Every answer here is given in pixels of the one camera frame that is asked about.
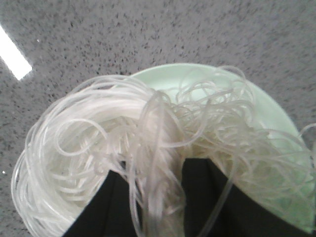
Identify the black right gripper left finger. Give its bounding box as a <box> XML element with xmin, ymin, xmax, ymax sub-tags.
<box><xmin>63</xmin><ymin>171</ymin><xmax>137</xmax><ymax>237</ymax></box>

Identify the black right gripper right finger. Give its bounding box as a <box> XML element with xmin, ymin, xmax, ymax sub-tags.
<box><xmin>182</xmin><ymin>158</ymin><xmax>308</xmax><ymax>237</ymax></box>

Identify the white translucent vermicelli bundle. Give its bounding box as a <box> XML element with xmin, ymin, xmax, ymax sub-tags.
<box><xmin>11</xmin><ymin>68</ymin><xmax>316</xmax><ymax>237</ymax></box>

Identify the pale green round plate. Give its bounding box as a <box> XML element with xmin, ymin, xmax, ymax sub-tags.
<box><xmin>134</xmin><ymin>63</ymin><xmax>316</xmax><ymax>234</ymax></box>

